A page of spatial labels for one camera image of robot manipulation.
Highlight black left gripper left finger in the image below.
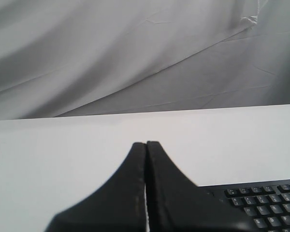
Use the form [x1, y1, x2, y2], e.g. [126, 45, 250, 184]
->
[46, 143, 147, 232]

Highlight black acer keyboard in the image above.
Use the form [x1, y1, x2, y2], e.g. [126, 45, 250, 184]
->
[203, 179, 290, 232]

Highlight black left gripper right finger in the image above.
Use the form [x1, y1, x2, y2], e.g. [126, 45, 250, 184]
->
[146, 141, 251, 232]

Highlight grey backdrop cloth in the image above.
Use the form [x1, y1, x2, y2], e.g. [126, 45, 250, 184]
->
[0, 0, 290, 120]

